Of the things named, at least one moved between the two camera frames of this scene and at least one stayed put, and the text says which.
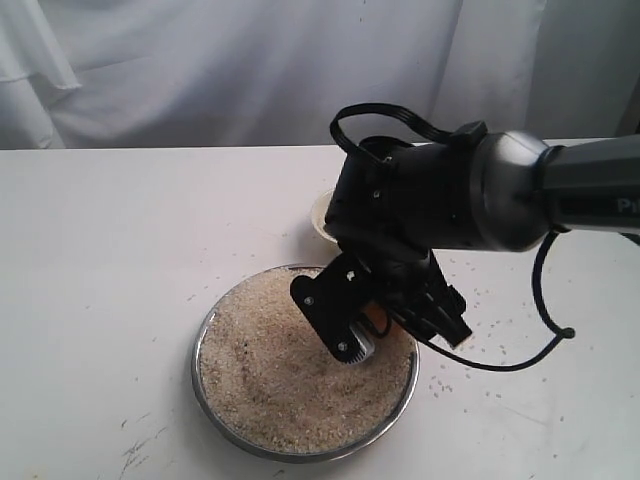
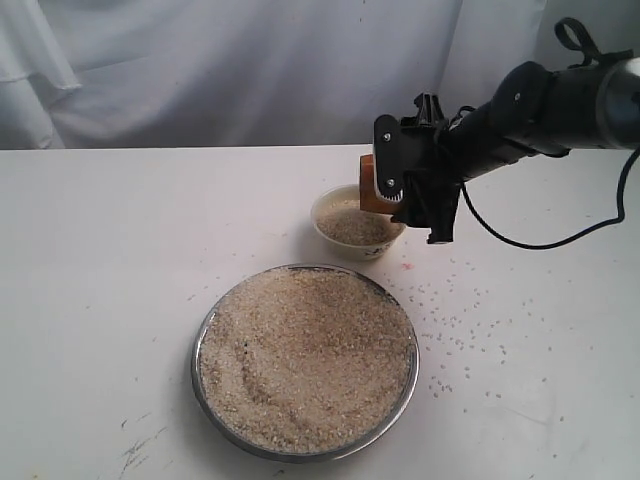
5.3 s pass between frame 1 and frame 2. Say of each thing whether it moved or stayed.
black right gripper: moved
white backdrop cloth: stayed
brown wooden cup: moved
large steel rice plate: stayed
